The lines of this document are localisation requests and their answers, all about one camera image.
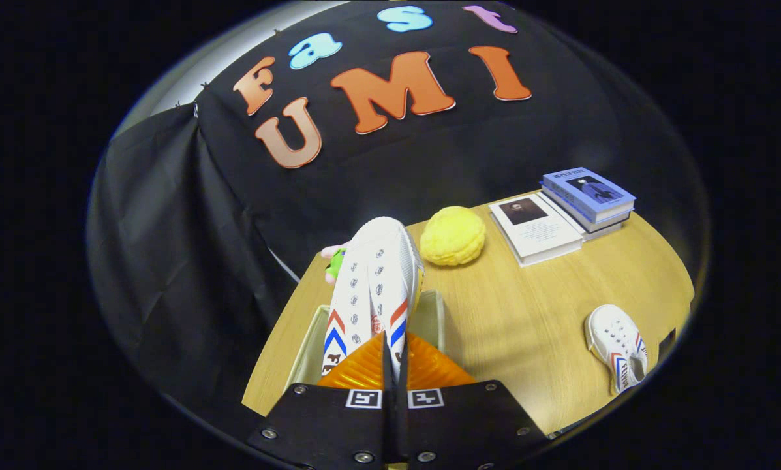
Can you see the beige fabric storage box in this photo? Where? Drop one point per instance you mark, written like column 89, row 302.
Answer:
column 432, row 320

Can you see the white book under blue book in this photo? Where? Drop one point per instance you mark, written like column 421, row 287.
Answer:
column 602, row 230

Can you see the yellow plush toy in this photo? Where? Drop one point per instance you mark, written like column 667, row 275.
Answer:
column 452, row 235

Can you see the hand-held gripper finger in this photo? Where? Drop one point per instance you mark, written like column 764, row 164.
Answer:
column 403, row 424
column 387, row 424

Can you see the pink starfish plush toy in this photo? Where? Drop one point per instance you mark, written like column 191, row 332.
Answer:
column 335, row 264

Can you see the white book with portrait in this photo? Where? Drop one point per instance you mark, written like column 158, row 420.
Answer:
column 537, row 228

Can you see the white canvas shoe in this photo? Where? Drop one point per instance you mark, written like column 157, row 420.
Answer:
column 377, row 261
column 615, row 339

